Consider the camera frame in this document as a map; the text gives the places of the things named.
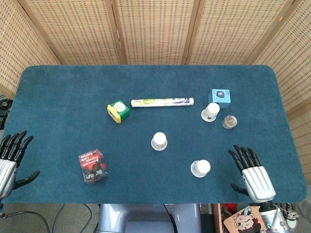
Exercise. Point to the white cup blue butterfly print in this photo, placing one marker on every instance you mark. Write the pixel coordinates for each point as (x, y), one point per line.
(200, 168)

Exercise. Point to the green yellow plastic container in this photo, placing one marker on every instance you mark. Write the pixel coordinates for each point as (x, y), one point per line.
(118, 111)

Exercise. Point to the clear coffee capsule box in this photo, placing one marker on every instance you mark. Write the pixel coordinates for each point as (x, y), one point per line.
(93, 166)

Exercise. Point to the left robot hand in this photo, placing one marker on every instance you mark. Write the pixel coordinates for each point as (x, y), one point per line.
(7, 167)

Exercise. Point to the woven rattan folding screen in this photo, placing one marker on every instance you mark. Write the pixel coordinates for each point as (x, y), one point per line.
(155, 29)

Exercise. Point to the light blue cardboard box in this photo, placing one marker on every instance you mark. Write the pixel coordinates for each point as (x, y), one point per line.
(219, 95)

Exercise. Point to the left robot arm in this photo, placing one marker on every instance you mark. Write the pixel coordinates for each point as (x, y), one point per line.
(2, 211)

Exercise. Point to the black floor equipment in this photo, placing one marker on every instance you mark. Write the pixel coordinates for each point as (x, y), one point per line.
(4, 111)

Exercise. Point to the white cup green flower print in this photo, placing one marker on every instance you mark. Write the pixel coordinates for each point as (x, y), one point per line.
(159, 141)

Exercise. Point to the clear jar of paper clips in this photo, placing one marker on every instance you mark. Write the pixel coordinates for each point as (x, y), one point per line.
(229, 122)

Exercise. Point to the white sneaker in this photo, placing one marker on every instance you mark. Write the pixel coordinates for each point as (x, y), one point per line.
(291, 216)

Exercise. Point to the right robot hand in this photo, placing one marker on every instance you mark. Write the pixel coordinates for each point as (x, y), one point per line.
(258, 182)

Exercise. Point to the white plastic wrap roll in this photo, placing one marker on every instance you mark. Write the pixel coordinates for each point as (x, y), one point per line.
(160, 102)

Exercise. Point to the grey robot torso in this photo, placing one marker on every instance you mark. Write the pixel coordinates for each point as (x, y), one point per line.
(145, 218)

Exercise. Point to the dark blue table mat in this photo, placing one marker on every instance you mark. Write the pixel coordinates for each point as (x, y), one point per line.
(73, 97)

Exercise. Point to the white cup fern leaf print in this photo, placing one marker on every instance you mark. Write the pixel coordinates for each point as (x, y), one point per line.
(211, 111)

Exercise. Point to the cartoon printed board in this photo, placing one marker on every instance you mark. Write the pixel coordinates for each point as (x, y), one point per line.
(243, 222)

